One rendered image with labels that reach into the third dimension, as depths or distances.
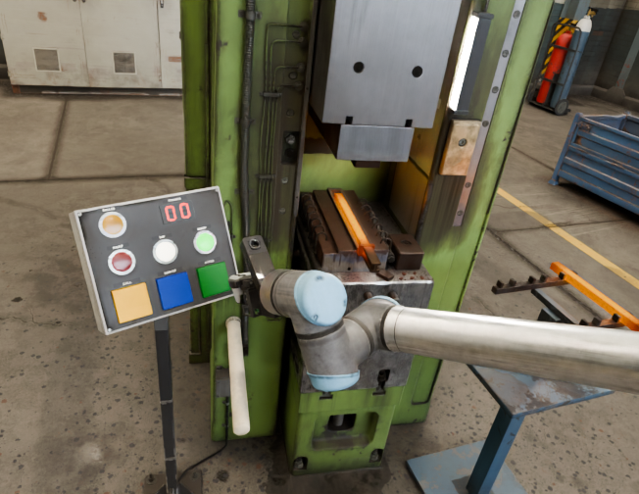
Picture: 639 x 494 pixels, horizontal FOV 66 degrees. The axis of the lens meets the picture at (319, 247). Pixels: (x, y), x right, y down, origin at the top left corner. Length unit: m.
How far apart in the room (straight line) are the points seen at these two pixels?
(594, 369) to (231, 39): 1.06
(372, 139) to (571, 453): 1.73
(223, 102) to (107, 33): 5.14
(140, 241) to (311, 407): 0.88
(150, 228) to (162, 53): 5.40
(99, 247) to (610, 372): 0.98
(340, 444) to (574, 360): 1.33
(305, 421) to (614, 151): 4.02
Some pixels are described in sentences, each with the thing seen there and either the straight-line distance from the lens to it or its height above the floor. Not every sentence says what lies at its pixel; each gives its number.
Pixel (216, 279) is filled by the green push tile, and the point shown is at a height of 1.01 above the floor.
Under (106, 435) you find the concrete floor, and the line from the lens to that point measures 2.27.
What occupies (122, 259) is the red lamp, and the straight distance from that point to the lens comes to 1.19.
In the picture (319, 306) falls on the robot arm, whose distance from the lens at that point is 0.84.
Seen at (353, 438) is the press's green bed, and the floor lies 0.16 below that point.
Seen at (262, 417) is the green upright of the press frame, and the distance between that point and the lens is 2.09.
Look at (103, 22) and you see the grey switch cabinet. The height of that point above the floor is 0.81.
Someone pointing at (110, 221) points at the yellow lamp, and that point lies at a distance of 1.19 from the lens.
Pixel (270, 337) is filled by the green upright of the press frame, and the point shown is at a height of 0.54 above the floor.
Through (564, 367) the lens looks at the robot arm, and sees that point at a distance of 0.81.
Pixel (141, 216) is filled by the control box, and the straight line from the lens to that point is 1.21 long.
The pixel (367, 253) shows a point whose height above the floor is 1.01.
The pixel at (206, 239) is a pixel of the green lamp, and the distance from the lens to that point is 1.25.
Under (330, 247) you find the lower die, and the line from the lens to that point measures 1.48.
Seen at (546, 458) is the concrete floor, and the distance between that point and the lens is 2.48.
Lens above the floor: 1.73
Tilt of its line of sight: 31 degrees down
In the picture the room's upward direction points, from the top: 7 degrees clockwise
